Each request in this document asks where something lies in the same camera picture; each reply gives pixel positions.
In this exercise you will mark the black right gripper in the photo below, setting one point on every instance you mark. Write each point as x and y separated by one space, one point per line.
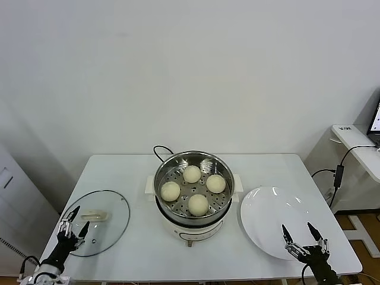
314 256

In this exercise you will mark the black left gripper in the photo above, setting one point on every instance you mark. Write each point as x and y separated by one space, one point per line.
65 245

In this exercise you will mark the round glass pot lid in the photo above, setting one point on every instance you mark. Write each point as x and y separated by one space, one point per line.
107 207

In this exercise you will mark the white steamed baozi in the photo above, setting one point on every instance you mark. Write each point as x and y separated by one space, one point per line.
191 173
216 183
198 205
170 191

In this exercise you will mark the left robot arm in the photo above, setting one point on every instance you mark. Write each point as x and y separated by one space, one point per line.
52 264

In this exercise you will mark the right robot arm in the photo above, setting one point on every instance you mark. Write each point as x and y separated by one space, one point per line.
326 273

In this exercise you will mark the stainless steel steamer basket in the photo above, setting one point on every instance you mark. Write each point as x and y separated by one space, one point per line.
178 207

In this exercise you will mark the white round plate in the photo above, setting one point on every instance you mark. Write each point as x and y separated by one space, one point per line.
267 219

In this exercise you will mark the white cabinet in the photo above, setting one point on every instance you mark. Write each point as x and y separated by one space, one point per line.
17 193

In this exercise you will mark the cream electric cooker base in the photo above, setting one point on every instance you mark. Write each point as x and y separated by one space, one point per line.
193 234

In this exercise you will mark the white side table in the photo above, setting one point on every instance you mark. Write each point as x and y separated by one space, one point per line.
353 135

